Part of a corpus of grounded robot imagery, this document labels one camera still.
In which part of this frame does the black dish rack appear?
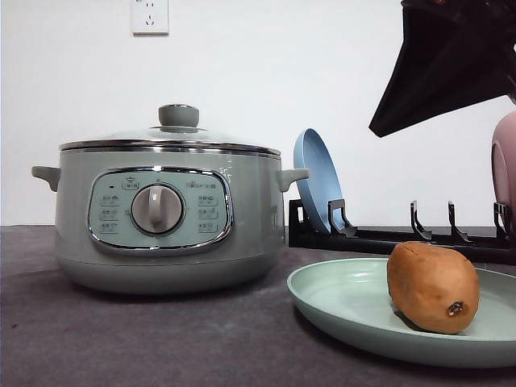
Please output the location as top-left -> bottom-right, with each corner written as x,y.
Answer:
288,199 -> 516,265

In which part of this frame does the glass pot lid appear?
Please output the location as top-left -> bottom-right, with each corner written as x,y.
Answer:
60,104 -> 281,156

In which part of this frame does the brown potato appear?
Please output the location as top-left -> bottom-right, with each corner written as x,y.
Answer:
387,241 -> 480,335

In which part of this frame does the pink plate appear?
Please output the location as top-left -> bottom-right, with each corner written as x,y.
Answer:
491,110 -> 516,218

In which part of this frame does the white wall socket left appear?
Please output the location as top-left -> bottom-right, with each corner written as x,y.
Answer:
131,0 -> 169,37

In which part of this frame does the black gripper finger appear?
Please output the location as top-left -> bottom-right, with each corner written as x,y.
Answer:
368,0 -> 516,138

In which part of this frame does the blue plate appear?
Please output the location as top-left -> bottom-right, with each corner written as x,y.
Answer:
293,128 -> 344,232

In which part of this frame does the green electric steamer pot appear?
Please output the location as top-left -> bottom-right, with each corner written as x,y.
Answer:
32,139 -> 310,293

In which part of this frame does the green plate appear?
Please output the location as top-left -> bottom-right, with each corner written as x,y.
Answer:
287,258 -> 516,368

